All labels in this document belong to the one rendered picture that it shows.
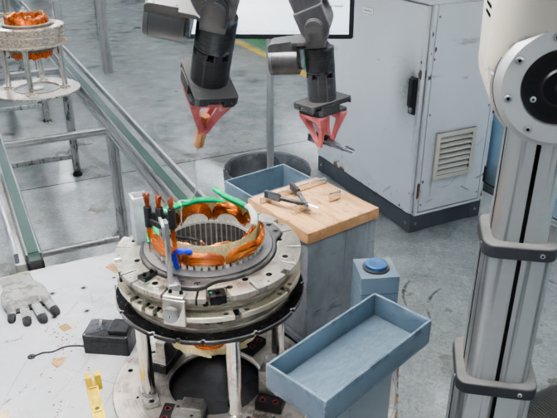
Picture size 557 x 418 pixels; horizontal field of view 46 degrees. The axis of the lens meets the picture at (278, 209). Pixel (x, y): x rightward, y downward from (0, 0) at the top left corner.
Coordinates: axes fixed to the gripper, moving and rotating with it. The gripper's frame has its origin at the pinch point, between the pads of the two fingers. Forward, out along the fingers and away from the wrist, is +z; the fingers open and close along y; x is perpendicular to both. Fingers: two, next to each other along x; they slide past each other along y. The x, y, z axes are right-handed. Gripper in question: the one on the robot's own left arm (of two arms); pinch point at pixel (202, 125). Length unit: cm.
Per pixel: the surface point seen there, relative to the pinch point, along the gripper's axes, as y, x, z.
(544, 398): 10, 138, 127
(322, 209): -2.5, 28.6, 26.1
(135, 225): 2.3, -10.2, 19.2
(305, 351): 34.2, 8.6, 14.9
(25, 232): -58, -29, 85
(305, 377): 38.0, 7.4, 15.7
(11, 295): -22, -33, 67
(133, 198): 0.2, -10.3, 14.8
